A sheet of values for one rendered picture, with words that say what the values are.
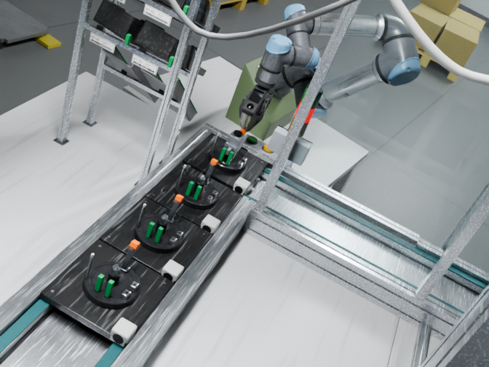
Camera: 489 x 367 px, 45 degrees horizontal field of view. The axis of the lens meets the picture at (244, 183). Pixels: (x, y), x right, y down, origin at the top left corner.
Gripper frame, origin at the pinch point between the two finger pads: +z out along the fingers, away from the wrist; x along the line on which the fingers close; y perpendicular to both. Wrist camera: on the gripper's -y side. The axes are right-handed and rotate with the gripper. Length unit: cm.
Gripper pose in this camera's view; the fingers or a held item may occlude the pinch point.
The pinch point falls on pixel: (244, 129)
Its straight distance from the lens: 211.0
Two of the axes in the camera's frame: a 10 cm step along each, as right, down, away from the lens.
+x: -8.7, -4.7, 1.3
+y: 3.7, -4.5, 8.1
